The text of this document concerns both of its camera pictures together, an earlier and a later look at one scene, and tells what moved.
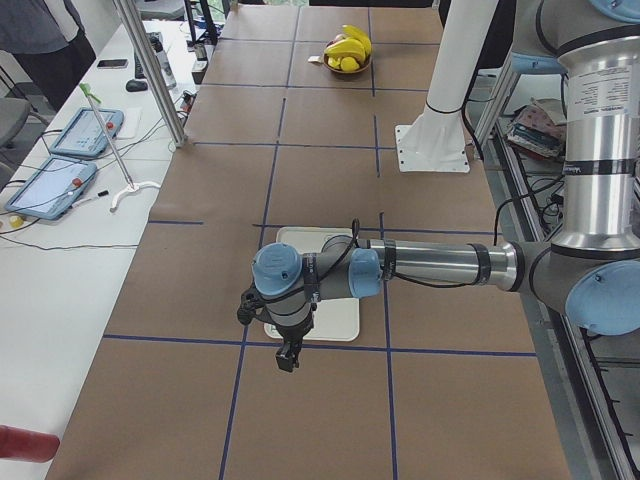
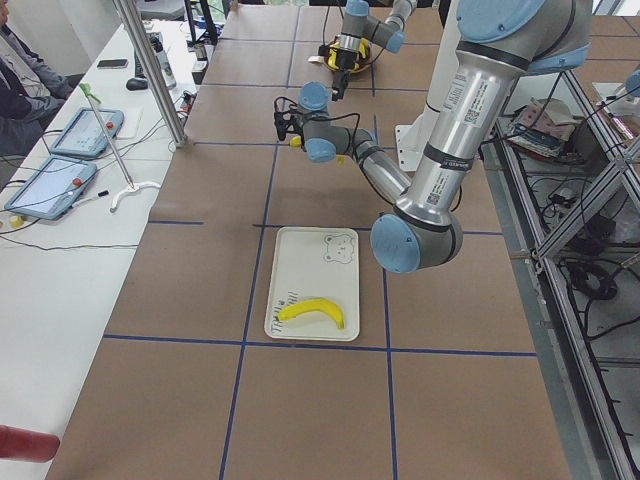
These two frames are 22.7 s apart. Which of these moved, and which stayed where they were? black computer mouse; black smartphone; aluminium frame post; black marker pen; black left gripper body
Moved: black left gripper body
Stayed: black smartphone; black marker pen; black computer mouse; aluminium frame post
